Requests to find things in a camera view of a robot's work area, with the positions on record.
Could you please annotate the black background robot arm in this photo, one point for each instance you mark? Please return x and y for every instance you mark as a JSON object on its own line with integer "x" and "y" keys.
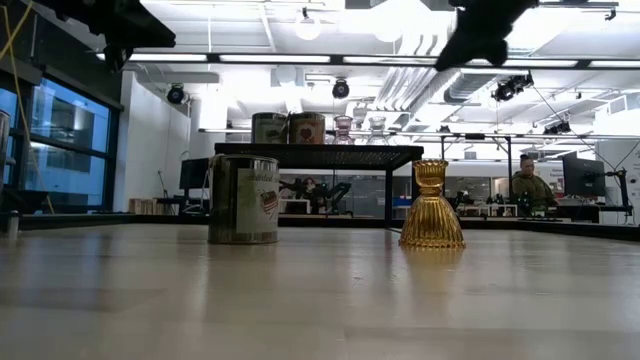
{"x": 330, "y": 192}

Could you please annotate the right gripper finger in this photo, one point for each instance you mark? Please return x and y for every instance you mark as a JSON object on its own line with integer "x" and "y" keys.
{"x": 450, "y": 57}

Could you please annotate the black ceiling spotlight cluster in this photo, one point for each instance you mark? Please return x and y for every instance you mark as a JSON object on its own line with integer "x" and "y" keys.
{"x": 511, "y": 86}

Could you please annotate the black aluminium table frame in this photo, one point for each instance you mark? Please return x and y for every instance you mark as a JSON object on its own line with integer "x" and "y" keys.
{"x": 150, "y": 220}

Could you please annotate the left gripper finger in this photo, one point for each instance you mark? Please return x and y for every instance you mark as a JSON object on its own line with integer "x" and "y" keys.
{"x": 117, "y": 60}

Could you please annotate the amber glass candlestick holder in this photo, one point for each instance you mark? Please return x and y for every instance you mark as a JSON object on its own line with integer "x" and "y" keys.
{"x": 432, "y": 220}

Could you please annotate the black background desk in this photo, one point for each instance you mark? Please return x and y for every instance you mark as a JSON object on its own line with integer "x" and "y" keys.
{"x": 585, "y": 212}

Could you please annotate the wooden crates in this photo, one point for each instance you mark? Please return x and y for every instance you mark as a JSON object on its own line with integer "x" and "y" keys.
{"x": 142, "y": 206}

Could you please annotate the black background rig frame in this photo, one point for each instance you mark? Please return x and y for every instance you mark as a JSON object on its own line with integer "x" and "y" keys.
{"x": 509, "y": 165}

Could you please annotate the black perforated metal shelf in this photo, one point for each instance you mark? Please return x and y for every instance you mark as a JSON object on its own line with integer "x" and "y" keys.
{"x": 320, "y": 156}

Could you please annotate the clear glass candlestick holder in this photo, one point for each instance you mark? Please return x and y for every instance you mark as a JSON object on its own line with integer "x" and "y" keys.
{"x": 378, "y": 136}

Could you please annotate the round pendant ceiling lamp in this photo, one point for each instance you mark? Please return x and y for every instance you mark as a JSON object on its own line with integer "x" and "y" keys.
{"x": 307, "y": 26}

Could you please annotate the silver candle tin green label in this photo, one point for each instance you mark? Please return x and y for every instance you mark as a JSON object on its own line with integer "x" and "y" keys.
{"x": 267, "y": 130}
{"x": 235, "y": 210}

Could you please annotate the silver ventilation duct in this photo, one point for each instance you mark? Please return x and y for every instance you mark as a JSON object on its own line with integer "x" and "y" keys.
{"x": 465, "y": 86}

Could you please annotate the long linear ceiling light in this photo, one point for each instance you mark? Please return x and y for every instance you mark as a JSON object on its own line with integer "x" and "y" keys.
{"x": 275, "y": 58}

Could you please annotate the black computer monitor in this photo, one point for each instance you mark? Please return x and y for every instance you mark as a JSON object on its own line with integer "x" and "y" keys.
{"x": 582, "y": 177}
{"x": 194, "y": 175}

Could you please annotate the person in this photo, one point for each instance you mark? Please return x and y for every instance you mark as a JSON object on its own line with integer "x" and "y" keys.
{"x": 310, "y": 184}
{"x": 532, "y": 187}

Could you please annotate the pink glass candlestick holder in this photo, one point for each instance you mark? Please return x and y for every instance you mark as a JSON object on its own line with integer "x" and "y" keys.
{"x": 343, "y": 135}

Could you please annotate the small grey post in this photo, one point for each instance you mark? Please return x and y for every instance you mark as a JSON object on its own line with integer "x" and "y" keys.
{"x": 13, "y": 224}

